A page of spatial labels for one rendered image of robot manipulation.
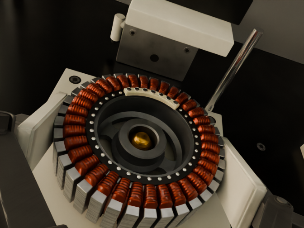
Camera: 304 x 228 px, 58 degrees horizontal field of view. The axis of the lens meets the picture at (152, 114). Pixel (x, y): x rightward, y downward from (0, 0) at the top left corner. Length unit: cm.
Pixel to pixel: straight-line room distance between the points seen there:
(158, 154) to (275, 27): 30
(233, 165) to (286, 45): 30
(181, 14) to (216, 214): 13
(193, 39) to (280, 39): 29
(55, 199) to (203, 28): 13
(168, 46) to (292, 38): 22
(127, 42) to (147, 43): 2
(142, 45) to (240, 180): 17
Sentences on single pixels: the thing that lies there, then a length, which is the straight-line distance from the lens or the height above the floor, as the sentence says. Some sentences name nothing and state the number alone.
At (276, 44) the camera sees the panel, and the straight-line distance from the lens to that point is 44.
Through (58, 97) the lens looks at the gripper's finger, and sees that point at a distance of 19.
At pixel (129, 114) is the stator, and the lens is 21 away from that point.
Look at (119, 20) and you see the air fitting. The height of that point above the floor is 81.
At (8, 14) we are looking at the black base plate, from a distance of 34.
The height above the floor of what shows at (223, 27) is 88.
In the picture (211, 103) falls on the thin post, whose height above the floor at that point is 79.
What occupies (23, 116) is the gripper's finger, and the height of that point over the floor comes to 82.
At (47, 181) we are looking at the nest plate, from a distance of 19.
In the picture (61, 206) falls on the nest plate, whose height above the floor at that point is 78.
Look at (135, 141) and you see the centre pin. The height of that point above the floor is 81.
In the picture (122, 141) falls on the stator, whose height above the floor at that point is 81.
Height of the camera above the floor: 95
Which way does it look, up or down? 45 degrees down
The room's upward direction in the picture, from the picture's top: 23 degrees clockwise
